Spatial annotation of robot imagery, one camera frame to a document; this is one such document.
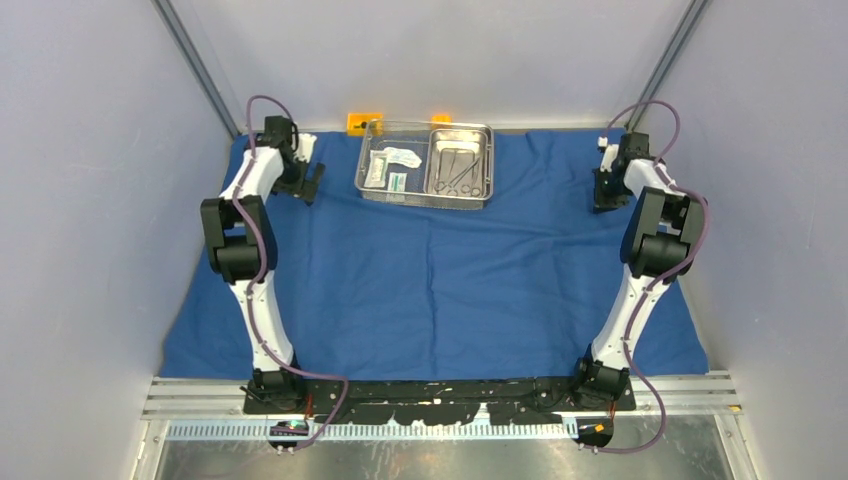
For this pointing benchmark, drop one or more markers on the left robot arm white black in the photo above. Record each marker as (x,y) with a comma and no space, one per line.
(242,249)

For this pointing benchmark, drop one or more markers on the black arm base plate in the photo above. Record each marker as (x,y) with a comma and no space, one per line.
(523,401)

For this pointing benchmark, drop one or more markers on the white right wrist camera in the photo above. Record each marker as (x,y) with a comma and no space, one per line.
(609,153)

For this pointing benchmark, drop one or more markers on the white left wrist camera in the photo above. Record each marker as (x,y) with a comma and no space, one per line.
(305,147)

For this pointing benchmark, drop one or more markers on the green white small packet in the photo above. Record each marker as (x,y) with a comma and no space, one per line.
(396,182)

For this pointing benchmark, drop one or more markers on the crumpled clear plastic packet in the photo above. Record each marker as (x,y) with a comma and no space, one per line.
(404,157)

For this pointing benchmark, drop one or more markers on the blue surgical drape cloth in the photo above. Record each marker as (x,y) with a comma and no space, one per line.
(520,288)

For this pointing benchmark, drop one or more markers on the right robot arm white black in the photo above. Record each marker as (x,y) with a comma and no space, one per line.
(658,245)

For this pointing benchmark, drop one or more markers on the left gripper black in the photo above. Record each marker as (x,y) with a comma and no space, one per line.
(302,189)

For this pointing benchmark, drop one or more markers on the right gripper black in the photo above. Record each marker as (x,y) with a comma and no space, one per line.
(601,202)

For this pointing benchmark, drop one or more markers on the steel surgical scissors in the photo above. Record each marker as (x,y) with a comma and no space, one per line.
(446,164)

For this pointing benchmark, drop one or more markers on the white sterile pouch packet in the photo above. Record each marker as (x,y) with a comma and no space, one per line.
(377,170)

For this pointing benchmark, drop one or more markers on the steel surgical forceps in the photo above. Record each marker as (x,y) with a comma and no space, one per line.
(464,182)

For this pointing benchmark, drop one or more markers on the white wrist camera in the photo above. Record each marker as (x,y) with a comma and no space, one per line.
(609,153)
(305,147)

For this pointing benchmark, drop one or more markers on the wire mesh instrument basket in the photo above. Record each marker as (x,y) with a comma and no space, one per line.
(413,135)

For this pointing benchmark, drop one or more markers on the aluminium front frame rail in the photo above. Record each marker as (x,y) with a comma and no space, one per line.
(213,410)

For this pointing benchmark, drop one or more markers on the large orange plastic block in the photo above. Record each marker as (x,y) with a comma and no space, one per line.
(361,123)

